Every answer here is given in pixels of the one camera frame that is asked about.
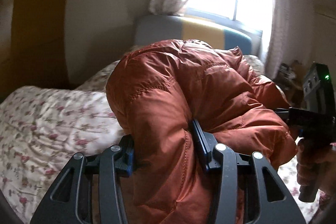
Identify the orange down jacket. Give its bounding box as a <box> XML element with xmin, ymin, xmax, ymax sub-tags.
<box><xmin>106</xmin><ymin>40</ymin><xmax>297</xmax><ymax>223</ymax></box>

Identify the right hand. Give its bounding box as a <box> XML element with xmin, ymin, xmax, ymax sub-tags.
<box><xmin>297</xmin><ymin>139</ymin><xmax>335</xmax><ymax>196</ymax></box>

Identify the cluttered bedside table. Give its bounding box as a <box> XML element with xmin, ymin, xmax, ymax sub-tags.
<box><xmin>273</xmin><ymin>60</ymin><xmax>307</xmax><ymax>109</ymax></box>

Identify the right pink curtain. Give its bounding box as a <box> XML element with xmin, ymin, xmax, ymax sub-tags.
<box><xmin>259</xmin><ymin>0</ymin><xmax>290</xmax><ymax>79</ymax></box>

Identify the floral quilt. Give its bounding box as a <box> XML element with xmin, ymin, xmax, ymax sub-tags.
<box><xmin>0</xmin><ymin>54</ymin><xmax>332</xmax><ymax>224</ymax></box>

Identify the brown wooden wardrobe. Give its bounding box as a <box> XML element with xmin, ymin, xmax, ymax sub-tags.
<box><xmin>1</xmin><ymin>0</ymin><xmax>70</xmax><ymax>99</ymax></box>

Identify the grey yellow teal headboard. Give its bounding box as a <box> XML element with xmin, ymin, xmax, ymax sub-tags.
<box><xmin>134</xmin><ymin>15</ymin><xmax>252</xmax><ymax>55</ymax></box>

